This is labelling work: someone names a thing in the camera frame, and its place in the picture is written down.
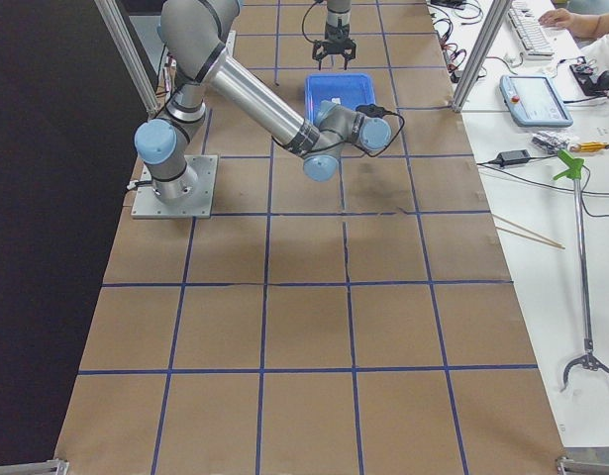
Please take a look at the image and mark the green reach grabber tool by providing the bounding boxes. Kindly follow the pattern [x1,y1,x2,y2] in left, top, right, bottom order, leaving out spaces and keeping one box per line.
[554,149,609,400]

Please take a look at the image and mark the white keyboard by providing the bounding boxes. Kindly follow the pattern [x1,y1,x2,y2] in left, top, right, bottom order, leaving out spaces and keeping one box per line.
[505,1,555,60]

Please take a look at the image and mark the blue plastic tray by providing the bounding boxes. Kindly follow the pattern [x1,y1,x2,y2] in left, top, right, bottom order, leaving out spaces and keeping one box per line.
[304,72,376,122]

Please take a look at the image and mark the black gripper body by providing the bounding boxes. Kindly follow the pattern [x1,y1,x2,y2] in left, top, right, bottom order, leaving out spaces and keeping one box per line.
[312,33,356,59]

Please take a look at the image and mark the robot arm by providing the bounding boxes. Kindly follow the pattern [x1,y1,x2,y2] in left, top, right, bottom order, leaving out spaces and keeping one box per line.
[135,0,392,204]
[312,0,356,69]

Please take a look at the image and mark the black power adapter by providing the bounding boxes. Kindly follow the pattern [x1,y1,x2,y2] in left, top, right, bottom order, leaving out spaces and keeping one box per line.
[495,149,531,167]

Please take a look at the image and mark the person hand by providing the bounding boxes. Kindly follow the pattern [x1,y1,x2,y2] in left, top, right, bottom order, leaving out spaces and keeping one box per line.
[538,8,573,29]

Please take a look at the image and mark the teach pendant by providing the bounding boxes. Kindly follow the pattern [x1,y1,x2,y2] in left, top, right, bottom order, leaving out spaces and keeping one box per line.
[499,75,573,128]

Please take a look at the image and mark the wooden chopsticks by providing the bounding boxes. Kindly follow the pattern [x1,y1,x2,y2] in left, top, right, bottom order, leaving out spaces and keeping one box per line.
[492,214,565,249]

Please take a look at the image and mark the aluminium frame post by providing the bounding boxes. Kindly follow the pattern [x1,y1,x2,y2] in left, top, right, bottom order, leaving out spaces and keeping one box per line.
[451,0,512,113]

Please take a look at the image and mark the brown paper table cover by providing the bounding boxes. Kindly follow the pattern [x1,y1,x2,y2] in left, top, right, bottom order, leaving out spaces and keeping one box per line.
[55,1,562,474]

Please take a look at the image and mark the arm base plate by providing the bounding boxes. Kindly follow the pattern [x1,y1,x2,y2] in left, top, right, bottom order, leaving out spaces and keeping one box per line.
[131,155,219,220]

